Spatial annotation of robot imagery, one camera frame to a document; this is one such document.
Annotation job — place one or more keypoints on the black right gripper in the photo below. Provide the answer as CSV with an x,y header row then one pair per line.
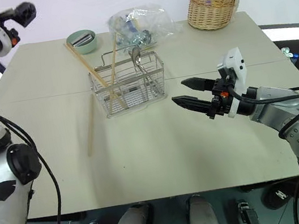
x,y
220,97

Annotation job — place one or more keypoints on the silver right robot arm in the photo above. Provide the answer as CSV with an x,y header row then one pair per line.
x,y
275,108

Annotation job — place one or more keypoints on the metal spoon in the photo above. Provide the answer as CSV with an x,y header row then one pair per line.
x,y
135,53

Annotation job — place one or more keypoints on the grey metal block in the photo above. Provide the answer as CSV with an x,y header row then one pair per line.
x,y
83,39

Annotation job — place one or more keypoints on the green bowl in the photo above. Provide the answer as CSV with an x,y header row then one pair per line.
x,y
84,48

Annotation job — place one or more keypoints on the wooden chopstick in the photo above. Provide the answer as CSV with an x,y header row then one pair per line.
x,y
90,127
83,61
113,60

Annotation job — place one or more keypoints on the clear plastic bag with items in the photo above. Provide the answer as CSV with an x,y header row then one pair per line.
x,y
149,23

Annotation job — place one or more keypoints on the small blue green object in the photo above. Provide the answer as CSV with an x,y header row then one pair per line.
x,y
290,53

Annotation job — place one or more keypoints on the black rounded shoe shape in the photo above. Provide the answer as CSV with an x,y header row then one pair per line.
x,y
281,194

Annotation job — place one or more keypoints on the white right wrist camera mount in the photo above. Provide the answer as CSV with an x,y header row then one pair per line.
x,y
234,60

